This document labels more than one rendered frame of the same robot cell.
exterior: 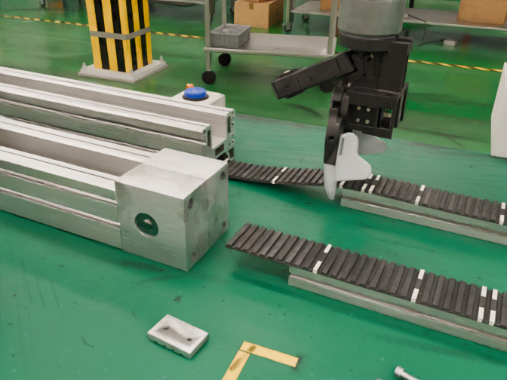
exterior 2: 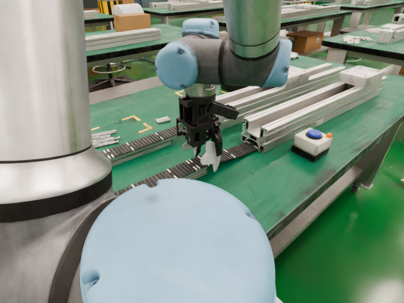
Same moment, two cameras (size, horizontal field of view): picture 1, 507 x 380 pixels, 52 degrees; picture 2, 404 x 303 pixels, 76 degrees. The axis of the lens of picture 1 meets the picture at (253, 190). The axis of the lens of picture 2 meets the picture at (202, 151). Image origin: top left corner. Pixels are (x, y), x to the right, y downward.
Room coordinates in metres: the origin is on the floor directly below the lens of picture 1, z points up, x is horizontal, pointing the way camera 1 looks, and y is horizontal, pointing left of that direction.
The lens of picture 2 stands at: (0.90, -0.64, 1.23)
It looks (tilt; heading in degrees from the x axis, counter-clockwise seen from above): 34 degrees down; 118
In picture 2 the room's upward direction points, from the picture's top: straight up
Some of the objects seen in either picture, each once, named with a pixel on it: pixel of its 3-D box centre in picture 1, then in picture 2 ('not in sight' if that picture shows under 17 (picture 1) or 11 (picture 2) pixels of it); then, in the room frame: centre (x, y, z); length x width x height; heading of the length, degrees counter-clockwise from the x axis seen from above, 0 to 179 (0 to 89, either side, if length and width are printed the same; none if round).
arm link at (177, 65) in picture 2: not in sight; (192, 62); (0.67, -0.23, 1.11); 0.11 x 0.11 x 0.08; 10
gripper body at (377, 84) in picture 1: (368, 83); (198, 117); (0.63, -0.14, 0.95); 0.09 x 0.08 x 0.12; 65
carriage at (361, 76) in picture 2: not in sight; (359, 79); (1.00, 0.64, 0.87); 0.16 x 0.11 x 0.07; 65
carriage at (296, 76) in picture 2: not in sight; (287, 79); (0.72, 0.50, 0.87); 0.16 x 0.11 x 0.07; 65
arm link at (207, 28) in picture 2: not in sight; (200, 48); (0.63, -0.14, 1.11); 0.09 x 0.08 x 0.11; 100
